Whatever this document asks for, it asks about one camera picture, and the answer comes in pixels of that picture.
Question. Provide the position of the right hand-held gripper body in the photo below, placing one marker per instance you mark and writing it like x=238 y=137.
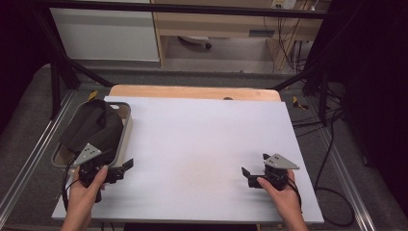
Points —
x=278 y=163

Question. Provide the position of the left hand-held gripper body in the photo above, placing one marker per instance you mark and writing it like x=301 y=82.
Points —
x=87 y=154

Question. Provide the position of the dark cloth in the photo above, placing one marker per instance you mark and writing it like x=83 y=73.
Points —
x=93 y=126

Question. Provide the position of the grey tray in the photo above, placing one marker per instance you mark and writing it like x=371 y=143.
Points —
x=125 y=128

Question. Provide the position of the person's right hand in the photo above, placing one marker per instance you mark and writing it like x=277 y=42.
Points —
x=287 y=200

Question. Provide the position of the person's left hand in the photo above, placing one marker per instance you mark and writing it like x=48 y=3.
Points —
x=81 y=199

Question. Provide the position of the yellow and black tape piece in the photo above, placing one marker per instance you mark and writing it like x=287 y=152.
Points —
x=300 y=103

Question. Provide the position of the wooden table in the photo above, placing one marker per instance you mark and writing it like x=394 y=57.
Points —
x=192 y=93

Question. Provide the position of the white cabinet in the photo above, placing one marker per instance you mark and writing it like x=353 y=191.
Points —
x=102 y=35

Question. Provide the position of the office chair base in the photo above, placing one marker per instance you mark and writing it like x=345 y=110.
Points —
x=197 y=40

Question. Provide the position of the wooden desk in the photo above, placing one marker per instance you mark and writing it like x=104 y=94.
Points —
x=224 y=24

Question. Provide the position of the white power strip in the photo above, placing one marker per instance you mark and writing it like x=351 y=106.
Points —
x=284 y=4

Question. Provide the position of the aluminium rail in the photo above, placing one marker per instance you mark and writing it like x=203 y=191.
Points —
x=348 y=183
x=35 y=150

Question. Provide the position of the black metal frame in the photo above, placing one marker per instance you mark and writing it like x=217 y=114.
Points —
x=179 y=9

